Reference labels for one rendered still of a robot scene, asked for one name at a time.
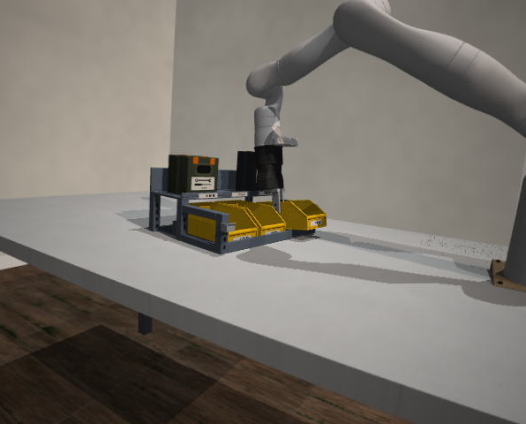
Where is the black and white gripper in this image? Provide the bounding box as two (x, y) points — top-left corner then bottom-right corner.
(254, 126), (298, 213)

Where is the blue-grey shelf rack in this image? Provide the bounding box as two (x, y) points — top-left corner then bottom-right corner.
(149, 167), (315, 254)

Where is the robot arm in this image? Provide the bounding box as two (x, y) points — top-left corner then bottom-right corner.
(246, 0), (526, 286)

